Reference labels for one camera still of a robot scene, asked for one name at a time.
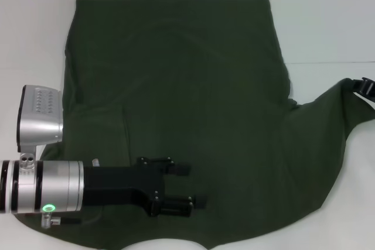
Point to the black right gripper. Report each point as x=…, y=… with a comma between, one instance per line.
x=370, y=89

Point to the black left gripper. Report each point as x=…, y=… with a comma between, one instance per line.
x=123, y=184

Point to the dark green t-shirt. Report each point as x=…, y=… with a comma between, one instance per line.
x=205, y=86

